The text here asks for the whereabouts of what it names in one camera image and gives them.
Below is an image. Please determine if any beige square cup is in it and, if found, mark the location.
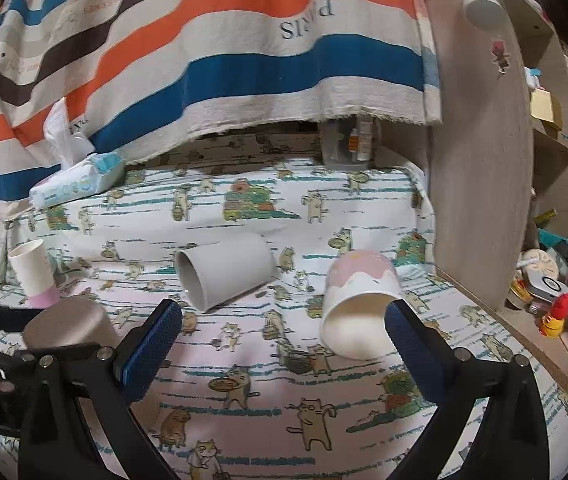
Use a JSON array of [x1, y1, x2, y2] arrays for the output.
[[21, 296, 120, 351]]

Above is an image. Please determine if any white and pink smiley cup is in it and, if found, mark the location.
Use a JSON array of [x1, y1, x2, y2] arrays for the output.
[[8, 240, 60, 309]]

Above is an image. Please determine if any grey cylindrical cup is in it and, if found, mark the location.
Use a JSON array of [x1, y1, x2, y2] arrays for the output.
[[174, 233, 276, 313]]

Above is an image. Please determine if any red and yellow toy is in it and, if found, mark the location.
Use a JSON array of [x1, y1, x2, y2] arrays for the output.
[[540, 292, 568, 338]]

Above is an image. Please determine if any round white gadget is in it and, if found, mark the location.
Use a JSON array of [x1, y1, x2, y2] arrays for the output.
[[524, 268, 568, 304]]

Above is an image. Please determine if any baby wipes pack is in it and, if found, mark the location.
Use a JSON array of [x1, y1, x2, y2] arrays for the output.
[[29, 98, 124, 209]]

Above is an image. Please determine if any cat pattern table cloth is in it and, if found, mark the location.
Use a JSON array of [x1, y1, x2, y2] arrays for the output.
[[0, 129, 568, 480]]

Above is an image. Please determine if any wooden shelf unit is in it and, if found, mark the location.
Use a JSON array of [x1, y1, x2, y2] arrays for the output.
[[425, 0, 568, 395]]

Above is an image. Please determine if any striped hermes paris cloth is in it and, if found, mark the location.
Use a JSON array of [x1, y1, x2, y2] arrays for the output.
[[0, 0, 441, 219]]

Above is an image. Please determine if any clear storage box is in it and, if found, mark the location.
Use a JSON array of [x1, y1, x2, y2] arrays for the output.
[[319, 115, 380, 171]]

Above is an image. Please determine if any bear sticker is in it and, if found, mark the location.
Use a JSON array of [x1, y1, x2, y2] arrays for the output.
[[490, 38, 511, 74]]

